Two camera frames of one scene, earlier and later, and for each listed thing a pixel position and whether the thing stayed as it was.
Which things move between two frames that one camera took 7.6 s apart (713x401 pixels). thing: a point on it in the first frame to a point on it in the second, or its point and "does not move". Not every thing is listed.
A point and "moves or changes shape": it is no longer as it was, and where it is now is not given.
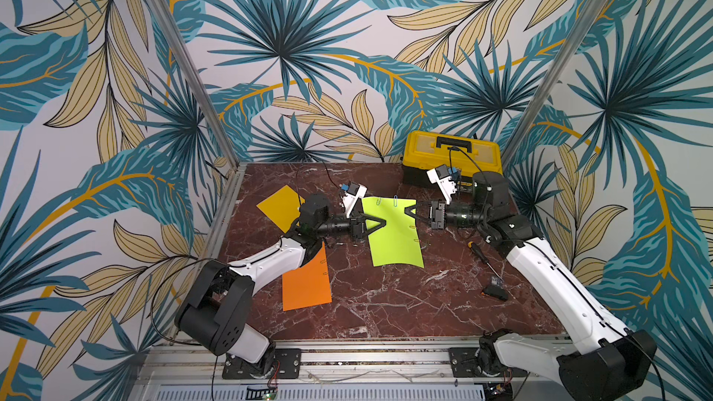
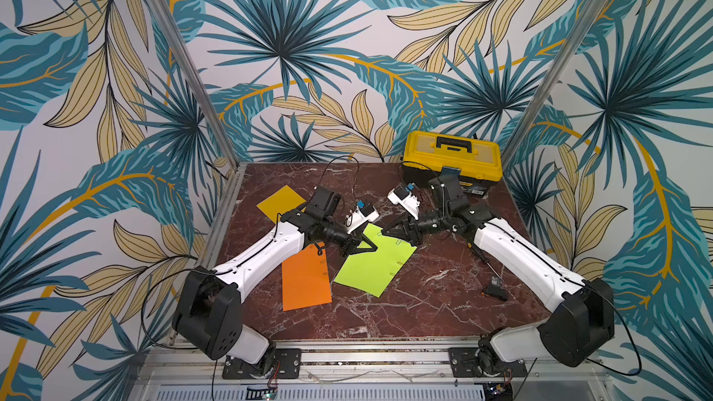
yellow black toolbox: x=425 y=151 does not move
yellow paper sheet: x=282 y=207 does not move
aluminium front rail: x=200 y=366 does not move
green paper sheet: x=397 y=240 moves or changes shape
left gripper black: x=357 y=227 to x=352 y=241
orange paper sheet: x=307 y=285 does not move
